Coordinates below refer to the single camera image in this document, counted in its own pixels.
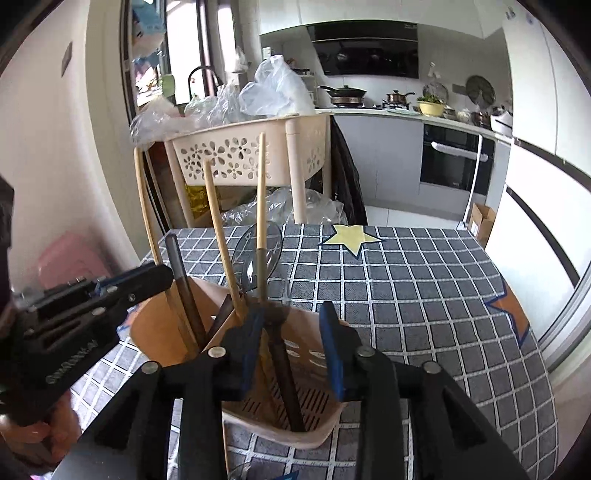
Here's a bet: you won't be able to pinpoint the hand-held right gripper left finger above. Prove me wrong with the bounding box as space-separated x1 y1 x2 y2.
81 307 269 480

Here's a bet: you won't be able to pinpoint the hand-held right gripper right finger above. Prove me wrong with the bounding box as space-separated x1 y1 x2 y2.
320 301 532 480

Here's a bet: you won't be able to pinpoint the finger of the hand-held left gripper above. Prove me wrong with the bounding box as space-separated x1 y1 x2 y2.
93 273 137 291
90 263 175 330

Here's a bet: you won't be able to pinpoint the beige plastic utensil holder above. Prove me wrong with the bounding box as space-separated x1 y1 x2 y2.
129 277 356 450

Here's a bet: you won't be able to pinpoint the person's left hand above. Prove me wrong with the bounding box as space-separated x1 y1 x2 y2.
0 390 83 476

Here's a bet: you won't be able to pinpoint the pink plastic stool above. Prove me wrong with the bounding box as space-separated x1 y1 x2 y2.
37 232 100 287

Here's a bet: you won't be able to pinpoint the yellow packages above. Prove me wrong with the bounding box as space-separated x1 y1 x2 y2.
185 185 208 220

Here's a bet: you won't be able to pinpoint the grey checked star tablecloth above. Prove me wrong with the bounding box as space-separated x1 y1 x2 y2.
69 224 559 480

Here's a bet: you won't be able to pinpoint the crumpled clear plastic bag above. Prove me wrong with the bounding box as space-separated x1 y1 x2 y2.
222 187 347 227

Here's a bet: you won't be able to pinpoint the clear plastic bags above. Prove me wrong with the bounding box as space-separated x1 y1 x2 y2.
130 83 241 148

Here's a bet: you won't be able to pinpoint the dark hanging jacket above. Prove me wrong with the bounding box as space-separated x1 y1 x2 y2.
330 117 368 227

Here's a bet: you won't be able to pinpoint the beige basket trolley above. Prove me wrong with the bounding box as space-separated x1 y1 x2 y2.
164 113 334 227

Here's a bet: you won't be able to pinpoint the small cardboard box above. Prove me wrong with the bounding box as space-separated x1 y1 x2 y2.
467 203 497 247

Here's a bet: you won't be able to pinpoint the black kitchen faucet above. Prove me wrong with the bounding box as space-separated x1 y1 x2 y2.
187 66 220 100

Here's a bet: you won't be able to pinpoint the black built-in oven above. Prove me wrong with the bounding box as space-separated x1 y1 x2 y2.
420 122 496 197

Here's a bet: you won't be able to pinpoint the white mop pole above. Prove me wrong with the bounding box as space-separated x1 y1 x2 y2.
464 134 483 227

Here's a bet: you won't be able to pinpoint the white plastic bag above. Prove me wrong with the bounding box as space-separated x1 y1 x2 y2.
240 54 315 116

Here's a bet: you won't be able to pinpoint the blue hanging bag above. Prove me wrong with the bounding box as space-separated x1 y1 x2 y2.
131 0 167 38

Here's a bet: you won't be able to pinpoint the black wok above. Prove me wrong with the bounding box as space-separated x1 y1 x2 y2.
318 84 368 108

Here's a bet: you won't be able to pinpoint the yellow bowl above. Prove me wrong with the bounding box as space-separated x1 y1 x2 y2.
417 95 448 117

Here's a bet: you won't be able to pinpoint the white rice cooker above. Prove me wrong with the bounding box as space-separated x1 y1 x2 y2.
489 107 514 134

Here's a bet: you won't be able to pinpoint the black range hood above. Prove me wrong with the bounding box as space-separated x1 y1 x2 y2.
305 21 421 79

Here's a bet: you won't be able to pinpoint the round steamer rack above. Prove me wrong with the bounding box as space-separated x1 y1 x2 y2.
465 75 496 104

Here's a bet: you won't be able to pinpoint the white refrigerator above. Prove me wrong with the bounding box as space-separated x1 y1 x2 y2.
485 7 591 296

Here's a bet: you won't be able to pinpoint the white upper cabinets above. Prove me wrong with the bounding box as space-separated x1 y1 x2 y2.
259 0 485 38

